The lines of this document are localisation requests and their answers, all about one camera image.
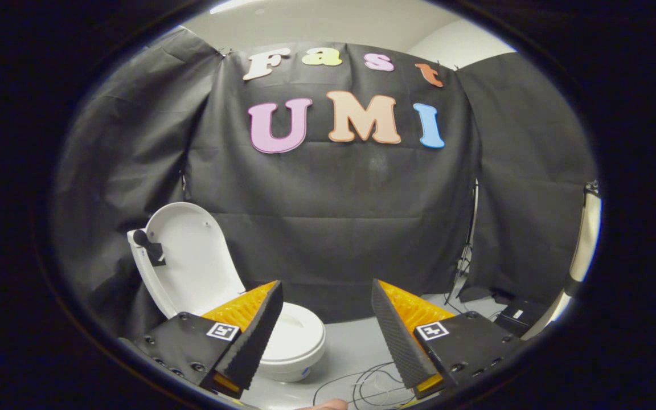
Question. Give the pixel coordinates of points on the black box with white label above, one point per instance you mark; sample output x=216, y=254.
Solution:
x=519, y=319

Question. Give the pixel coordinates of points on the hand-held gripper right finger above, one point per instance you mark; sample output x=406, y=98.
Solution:
x=396, y=341

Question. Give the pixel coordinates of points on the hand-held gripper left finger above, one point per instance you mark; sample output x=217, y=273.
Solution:
x=257, y=336

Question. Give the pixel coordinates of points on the black backdrop cloth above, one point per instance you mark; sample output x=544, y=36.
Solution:
x=351, y=228

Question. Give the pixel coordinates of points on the white toilet with tank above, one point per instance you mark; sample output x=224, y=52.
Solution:
x=305, y=341

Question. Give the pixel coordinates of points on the thin black stand rod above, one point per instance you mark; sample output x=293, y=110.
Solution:
x=467, y=250

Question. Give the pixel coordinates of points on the white pole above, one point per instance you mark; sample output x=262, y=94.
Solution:
x=584, y=245

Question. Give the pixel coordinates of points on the white toilet lid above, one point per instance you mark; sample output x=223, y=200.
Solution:
x=197, y=262

